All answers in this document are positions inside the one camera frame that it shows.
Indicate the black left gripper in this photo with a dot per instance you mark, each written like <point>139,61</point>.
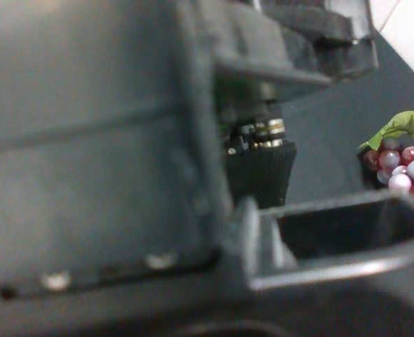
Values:
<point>115,204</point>

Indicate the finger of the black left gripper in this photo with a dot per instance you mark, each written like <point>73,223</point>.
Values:
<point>326,241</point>

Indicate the red artificial grape bunch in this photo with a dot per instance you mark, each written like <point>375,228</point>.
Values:
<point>388,156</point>

